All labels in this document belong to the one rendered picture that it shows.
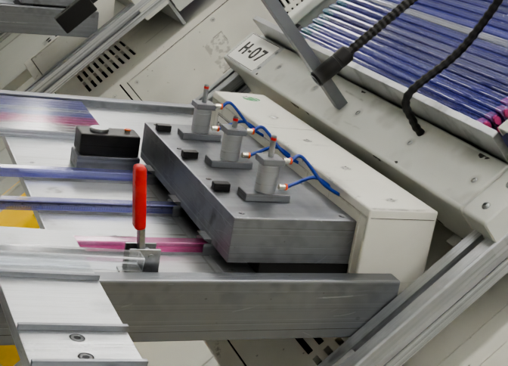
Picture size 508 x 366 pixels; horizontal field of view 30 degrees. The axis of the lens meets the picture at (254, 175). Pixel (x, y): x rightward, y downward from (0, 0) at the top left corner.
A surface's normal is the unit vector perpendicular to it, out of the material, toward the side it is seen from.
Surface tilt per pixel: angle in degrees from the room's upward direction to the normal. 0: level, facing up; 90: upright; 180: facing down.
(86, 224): 45
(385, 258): 90
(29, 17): 90
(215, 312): 90
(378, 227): 90
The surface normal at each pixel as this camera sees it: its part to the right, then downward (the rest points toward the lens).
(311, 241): 0.36, 0.32
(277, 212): 0.16, -0.95
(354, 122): -0.54, -0.69
